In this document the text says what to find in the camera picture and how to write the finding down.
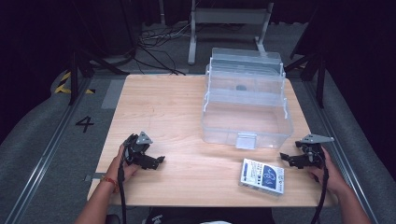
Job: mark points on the yellow and black floor tape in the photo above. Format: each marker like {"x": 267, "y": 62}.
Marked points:
{"x": 62, "y": 89}

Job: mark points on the person's right hand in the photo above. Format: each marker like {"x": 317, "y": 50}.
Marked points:
{"x": 333, "y": 179}

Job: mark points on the grey tape strip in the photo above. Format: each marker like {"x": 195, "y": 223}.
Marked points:
{"x": 95, "y": 177}

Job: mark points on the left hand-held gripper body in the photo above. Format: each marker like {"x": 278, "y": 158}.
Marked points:
{"x": 135, "y": 149}

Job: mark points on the person's left hand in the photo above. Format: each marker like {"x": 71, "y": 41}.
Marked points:
{"x": 123, "y": 172}

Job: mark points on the metal floor rail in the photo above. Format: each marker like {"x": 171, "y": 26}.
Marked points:
{"x": 46, "y": 152}
{"x": 322, "y": 115}

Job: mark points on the black tripod stand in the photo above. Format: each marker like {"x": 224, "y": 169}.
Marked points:
{"x": 73, "y": 81}
{"x": 320, "y": 84}

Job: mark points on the white and blue packet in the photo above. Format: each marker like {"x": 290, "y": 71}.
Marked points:
{"x": 263, "y": 176}

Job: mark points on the grey metal stand frame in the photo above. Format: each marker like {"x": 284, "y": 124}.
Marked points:
{"x": 230, "y": 15}

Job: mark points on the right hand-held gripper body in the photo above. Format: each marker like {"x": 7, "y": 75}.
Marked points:
{"x": 311, "y": 149}

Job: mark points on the clear plastic storage box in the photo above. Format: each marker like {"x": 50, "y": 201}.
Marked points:
{"x": 246, "y": 121}

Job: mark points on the person's dark clothing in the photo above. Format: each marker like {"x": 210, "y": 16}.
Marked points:
{"x": 211, "y": 217}

